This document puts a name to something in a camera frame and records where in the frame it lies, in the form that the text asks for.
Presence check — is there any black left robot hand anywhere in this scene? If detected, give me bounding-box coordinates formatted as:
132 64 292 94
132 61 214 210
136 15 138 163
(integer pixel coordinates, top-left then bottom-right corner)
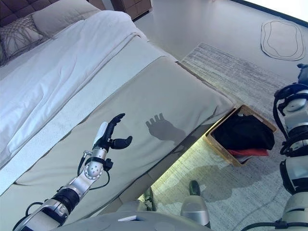
92 113 133 153

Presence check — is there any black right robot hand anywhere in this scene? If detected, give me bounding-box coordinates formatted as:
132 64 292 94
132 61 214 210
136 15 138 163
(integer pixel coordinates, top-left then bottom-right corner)
296 63 308 84

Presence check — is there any black garment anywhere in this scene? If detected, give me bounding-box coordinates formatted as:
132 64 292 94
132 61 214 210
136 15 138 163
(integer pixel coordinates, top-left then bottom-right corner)
213 113 275 152

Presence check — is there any orange shirt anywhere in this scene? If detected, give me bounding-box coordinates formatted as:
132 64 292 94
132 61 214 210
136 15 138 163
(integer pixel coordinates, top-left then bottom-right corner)
227 147 270 157

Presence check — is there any large bed with bedding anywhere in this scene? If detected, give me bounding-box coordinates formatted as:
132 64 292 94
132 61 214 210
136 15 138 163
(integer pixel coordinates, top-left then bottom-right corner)
0 55 235 231

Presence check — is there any woven wooden basket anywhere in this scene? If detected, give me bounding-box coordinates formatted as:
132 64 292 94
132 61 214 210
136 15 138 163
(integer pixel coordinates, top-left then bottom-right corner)
203 104 277 167

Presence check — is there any small beige outlined mat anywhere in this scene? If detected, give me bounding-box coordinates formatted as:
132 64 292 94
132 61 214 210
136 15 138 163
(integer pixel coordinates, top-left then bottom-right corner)
260 20 304 62

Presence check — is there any grey striped rug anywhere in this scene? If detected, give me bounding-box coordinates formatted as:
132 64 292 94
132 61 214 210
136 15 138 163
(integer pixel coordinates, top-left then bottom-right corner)
138 42 308 231

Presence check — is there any silver left robot leg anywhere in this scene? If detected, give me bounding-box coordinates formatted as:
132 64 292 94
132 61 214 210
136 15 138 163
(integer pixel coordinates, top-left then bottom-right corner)
142 187 155 210

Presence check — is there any silver robot leg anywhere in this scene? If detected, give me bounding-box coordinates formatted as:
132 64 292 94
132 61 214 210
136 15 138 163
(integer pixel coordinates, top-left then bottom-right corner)
180 180 212 229
142 187 155 210

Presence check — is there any white duvet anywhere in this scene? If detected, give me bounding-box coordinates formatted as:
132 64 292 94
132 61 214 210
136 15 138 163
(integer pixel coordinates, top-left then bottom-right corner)
0 11 150 169

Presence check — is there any grey robot torso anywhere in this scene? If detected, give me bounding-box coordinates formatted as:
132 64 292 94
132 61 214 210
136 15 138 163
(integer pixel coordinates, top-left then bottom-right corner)
50 201 207 231

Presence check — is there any silver right robot leg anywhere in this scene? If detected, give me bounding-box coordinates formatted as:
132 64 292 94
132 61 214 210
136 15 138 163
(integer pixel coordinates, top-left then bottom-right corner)
180 180 212 229

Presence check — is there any beige pillow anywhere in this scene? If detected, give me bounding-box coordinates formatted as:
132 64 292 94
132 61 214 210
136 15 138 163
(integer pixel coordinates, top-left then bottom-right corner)
31 0 102 37

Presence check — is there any grey patterned cushion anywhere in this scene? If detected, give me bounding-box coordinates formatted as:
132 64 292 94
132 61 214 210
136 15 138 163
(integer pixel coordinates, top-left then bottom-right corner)
0 14 44 66

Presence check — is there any brown wooden nightstand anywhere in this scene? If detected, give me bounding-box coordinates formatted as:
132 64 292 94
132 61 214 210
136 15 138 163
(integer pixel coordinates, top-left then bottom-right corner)
113 0 153 20

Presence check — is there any brown tufted headboard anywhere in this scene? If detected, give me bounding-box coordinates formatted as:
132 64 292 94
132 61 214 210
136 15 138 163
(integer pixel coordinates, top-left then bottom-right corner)
0 0 106 27

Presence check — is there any beige bed frame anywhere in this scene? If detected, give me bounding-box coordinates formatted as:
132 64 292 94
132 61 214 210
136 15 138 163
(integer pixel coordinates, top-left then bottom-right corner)
105 129 217 217

